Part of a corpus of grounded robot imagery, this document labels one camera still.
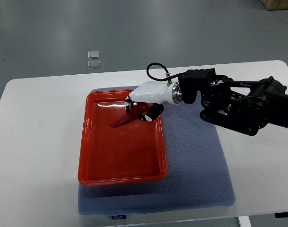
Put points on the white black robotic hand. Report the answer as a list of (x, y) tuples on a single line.
[(154, 93)]

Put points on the red pepper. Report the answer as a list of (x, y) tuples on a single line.
[(138, 112)]

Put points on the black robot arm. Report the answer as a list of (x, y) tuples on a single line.
[(241, 106)]

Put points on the red plastic tray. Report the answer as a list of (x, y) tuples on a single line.
[(131, 153)]

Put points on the upper floor metal plate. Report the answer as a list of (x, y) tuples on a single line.
[(93, 54)]

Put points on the blue-grey foam mat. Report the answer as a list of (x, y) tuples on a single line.
[(197, 177)]

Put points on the black table label left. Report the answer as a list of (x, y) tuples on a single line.
[(119, 217)]

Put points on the black table label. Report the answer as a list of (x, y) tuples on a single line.
[(119, 217), (281, 215)]

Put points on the cardboard box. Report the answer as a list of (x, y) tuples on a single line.
[(275, 4)]

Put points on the white table leg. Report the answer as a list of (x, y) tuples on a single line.
[(244, 221)]

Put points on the black table label right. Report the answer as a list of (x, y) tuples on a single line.
[(281, 215)]

